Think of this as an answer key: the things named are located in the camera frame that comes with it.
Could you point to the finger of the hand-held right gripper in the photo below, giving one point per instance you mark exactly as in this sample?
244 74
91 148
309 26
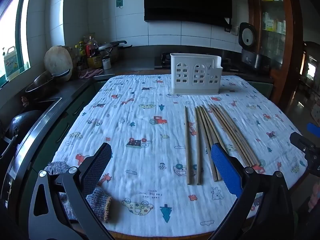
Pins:
303 145
313 128

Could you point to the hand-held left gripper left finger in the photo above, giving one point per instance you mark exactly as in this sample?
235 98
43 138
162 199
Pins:
98 165

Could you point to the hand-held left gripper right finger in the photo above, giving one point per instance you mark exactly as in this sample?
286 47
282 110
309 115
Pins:
225 170

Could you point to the row of wooden chopsticks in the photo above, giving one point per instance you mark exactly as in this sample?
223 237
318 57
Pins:
198 142

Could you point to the white plastic utensil holder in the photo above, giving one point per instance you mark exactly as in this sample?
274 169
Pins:
195 75

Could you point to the grey knit glove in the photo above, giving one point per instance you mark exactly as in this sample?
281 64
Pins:
100 202

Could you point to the dark arched display cabinet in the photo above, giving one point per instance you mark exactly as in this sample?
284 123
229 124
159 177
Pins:
310 72

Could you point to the green base cabinet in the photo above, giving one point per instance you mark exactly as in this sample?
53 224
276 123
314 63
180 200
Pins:
75 110

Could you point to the white printed cloth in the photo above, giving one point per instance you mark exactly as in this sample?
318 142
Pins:
140 100

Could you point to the black wok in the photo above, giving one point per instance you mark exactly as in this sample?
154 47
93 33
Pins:
23 122

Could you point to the pink rag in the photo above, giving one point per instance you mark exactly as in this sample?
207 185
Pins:
90 73

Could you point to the wooden glass-door cabinet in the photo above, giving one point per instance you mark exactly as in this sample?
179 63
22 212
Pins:
275 42

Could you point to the small white jar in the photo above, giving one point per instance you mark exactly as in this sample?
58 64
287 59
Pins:
106 63

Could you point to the black silver rice cooker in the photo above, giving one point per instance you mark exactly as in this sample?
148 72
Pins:
247 40

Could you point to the round wooden cutting board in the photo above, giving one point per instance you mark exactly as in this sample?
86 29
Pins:
58 61

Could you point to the cooking oil bottle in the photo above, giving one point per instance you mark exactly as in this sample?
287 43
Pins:
93 52

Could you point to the green-capped bottle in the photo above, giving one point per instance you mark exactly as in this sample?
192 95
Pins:
81 51

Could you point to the steel pressure cooker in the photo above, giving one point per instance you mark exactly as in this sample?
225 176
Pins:
112 50

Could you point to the plastic detergent jug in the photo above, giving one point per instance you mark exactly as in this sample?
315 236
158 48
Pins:
11 62

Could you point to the window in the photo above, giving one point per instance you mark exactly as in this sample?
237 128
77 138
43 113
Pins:
10 30

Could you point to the black range hood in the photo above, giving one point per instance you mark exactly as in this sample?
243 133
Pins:
187 0

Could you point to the green wall hook sticker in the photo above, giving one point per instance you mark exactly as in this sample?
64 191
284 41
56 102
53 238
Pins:
119 2

